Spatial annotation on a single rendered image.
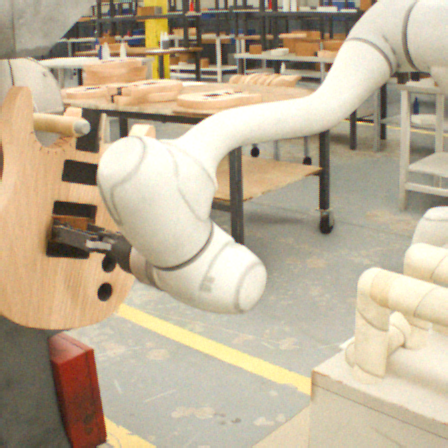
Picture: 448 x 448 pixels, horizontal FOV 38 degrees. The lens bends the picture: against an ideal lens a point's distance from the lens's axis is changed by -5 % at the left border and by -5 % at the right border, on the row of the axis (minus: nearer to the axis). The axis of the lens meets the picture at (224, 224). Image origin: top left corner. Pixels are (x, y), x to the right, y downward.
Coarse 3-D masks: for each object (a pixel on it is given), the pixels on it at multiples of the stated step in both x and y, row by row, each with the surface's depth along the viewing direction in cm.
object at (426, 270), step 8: (416, 248) 64; (424, 248) 63; (432, 248) 63; (440, 248) 63; (408, 256) 64; (416, 256) 63; (424, 256) 63; (432, 256) 62; (440, 256) 62; (416, 264) 63; (424, 264) 62; (432, 264) 62; (440, 264) 61; (424, 272) 63; (432, 272) 62; (440, 272) 61; (440, 280) 62
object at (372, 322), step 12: (360, 300) 59; (360, 312) 59; (372, 312) 58; (384, 312) 58; (360, 324) 59; (372, 324) 59; (384, 324) 59; (360, 336) 60; (372, 336) 59; (384, 336) 59; (360, 348) 60; (372, 348) 59; (384, 348) 60; (360, 360) 60; (372, 360) 60; (384, 360) 60; (360, 372) 61; (372, 372) 60; (384, 372) 61
